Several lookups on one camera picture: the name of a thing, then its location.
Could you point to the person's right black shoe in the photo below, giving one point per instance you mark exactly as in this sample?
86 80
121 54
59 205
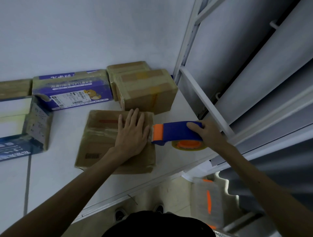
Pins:
159 209

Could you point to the long brown cardboard box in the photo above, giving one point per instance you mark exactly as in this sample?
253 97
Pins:
14 88

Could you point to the taped brown cardboard box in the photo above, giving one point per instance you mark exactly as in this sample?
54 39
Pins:
146 91

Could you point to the white metal shelf rack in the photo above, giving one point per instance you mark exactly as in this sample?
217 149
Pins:
206 103

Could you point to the person's black shirt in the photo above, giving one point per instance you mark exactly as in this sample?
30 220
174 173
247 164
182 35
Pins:
159 225

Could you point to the purple printed cardboard box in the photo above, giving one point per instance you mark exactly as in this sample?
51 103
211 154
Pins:
73 89

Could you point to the person's left thumb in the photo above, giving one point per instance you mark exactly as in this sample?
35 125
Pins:
146 135

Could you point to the clear packing tape roll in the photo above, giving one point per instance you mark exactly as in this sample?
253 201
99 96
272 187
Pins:
190 145

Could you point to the person's right thumb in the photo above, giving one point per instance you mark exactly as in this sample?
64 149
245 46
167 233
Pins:
195 129

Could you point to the person's right forearm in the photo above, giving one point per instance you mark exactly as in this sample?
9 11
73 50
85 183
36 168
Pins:
264 185

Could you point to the person's left hand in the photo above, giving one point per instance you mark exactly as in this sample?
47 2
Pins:
130 141

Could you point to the person's right hand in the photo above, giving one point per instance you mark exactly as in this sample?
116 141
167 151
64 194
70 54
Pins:
211 135

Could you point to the person's left black shoe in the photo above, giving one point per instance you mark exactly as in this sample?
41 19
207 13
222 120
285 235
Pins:
120 214

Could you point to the person's black shoe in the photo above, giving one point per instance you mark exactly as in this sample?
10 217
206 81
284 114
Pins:
159 209
120 214

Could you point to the open blue printed box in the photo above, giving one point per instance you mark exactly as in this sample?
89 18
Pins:
29 131

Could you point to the person's left middle finger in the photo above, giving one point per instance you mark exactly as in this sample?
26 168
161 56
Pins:
136 119

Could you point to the person's left little finger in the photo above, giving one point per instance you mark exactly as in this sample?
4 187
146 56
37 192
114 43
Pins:
120 123

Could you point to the person's left forearm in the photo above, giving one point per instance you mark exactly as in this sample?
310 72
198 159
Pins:
68 195

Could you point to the blue orange tape dispenser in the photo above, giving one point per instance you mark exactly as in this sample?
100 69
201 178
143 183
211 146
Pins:
174 133

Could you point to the small brown cardboard box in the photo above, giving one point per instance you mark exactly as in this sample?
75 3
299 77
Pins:
124 67

